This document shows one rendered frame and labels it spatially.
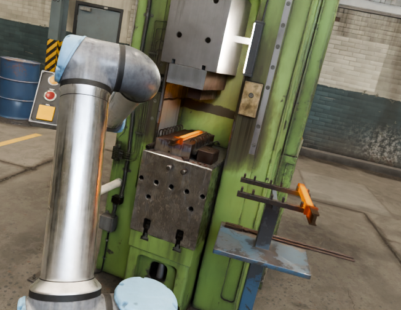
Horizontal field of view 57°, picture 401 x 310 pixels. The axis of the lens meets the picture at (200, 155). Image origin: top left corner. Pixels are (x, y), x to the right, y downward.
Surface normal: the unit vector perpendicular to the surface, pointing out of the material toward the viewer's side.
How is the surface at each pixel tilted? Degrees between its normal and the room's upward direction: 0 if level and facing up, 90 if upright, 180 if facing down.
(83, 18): 90
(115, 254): 90
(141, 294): 5
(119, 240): 90
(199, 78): 90
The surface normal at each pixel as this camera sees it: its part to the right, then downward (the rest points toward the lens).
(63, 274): 0.12, -0.14
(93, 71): 0.55, -0.10
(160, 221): -0.31, 0.17
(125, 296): 0.28, -0.94
